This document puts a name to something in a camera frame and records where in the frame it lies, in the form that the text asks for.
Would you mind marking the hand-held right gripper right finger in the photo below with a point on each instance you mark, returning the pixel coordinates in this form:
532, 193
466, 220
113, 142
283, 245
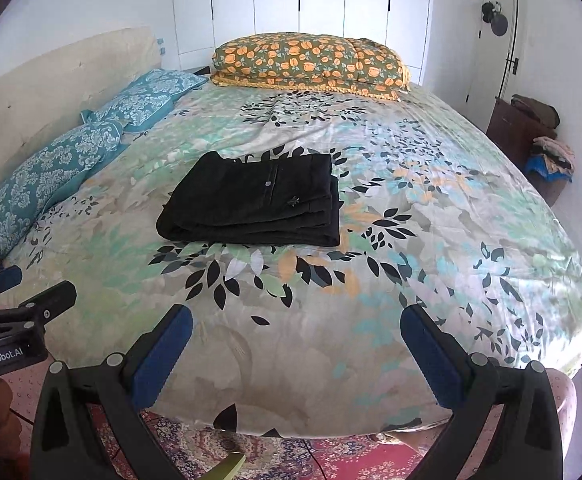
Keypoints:
431, 355

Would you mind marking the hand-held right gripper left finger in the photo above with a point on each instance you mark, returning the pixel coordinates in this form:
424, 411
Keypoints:
163, 355

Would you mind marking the black pants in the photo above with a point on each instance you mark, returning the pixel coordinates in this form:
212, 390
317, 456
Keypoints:
251, 195

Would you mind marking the pink dotted bed sheet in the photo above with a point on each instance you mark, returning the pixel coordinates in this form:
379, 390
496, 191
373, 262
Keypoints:
26, 390

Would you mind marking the floral leaf print bed cover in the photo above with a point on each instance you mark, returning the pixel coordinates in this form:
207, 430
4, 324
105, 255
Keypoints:
371, 260

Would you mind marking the teal damask pillow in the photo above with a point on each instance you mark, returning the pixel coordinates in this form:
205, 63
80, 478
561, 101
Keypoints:
51, 175
146, 95

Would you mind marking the yellow-green strip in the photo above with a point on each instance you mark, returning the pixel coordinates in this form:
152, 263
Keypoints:
228, 465

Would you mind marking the red patterned rug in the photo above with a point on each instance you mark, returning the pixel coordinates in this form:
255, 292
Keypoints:
346, 460

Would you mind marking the cream padded headboard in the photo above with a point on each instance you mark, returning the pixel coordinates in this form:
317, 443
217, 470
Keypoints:
46, 80

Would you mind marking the brown laundry basket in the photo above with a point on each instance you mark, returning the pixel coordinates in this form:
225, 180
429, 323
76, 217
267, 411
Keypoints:
553, 190

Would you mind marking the mixed clothes heap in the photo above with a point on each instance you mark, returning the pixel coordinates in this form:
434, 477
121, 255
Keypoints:
553, 155

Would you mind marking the dark wooden dresser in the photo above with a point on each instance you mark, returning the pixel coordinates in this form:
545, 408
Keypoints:
511, 130

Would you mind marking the brown folded clothes pile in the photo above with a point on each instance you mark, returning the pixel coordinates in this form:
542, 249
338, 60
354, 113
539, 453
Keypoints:
536, 110

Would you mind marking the white door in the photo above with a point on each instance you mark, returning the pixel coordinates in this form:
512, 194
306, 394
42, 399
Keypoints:
491, 70

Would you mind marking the orange floral green pillow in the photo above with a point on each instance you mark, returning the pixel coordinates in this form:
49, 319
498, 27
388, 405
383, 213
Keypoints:
306, 60

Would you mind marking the black hanging bag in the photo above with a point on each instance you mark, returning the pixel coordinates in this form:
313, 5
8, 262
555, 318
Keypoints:
496, 22

